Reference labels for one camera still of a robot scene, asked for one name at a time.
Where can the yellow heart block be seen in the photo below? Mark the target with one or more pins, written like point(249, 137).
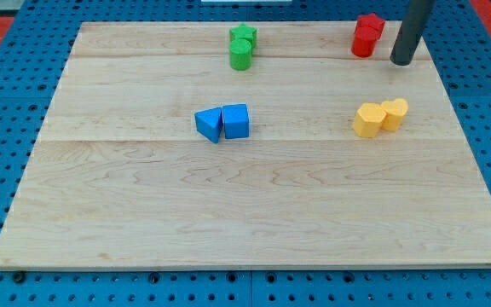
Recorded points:
point(395, 110)

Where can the blue cube block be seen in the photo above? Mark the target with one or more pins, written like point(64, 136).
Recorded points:
point(236, 121)

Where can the blue triangle block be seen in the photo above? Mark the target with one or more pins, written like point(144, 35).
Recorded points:
point(209, 123)

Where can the light wooden board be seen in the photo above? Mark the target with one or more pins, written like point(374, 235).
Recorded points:
point(119, 178)

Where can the green cylinder block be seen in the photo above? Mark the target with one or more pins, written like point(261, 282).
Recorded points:
point(240, 54)

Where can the green star block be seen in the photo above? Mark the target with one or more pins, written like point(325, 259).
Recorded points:
point(243, 31)

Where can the yellow hexagon block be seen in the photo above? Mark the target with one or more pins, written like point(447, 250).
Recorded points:
point(368, 120)

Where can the red cylinder block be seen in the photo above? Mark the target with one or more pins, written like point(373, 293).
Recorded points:
point(364, 42)

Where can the red star block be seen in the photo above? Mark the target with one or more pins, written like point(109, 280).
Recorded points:
point(371, 21)

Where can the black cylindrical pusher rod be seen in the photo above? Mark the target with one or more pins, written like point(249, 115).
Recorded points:
point(411, 31)

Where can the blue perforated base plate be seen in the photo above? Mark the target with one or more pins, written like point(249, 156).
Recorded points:
point(32, 56)

